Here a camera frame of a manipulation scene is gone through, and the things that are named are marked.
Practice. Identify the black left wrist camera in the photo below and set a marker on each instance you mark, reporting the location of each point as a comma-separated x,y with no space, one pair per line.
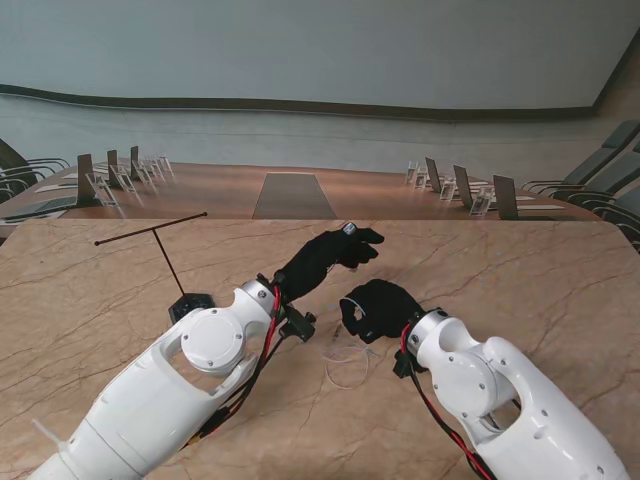
300,325

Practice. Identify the grey desk pad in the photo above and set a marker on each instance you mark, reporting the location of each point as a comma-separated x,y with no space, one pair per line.
40,204

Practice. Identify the dark upright desk panel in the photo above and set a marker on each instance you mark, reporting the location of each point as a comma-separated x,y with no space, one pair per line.
464,186
433,175
134,160
506,197
86,180
112,167

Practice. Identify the black T-bar rack hexagon base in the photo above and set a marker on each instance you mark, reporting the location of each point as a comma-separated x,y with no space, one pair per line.
192,302

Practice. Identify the dark grey office chair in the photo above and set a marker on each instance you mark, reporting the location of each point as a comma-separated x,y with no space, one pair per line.
620,175
12,160
10,184
590,167
631,200

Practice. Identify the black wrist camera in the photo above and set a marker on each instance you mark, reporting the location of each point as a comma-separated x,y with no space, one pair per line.
300,325
404,365

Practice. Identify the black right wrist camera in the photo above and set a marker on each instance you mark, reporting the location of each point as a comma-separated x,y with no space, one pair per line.
404,365

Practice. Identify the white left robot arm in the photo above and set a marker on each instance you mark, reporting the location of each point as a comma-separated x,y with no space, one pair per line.
150,400

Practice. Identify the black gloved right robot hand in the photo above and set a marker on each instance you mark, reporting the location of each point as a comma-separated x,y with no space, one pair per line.
385,310

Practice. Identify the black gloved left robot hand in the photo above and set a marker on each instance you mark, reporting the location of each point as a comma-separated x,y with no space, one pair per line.
320,260

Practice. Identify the brown wooden conference table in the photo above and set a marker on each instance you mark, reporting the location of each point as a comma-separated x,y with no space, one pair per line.
375,195

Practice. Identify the clear acrylic name stand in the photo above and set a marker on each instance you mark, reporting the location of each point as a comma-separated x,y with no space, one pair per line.
447,191
154,167
480,205
165,164
421,181
412,172
125,181
145,176
102,192

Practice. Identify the white paper sheet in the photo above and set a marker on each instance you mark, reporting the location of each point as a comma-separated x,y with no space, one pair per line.
52,188
542,206

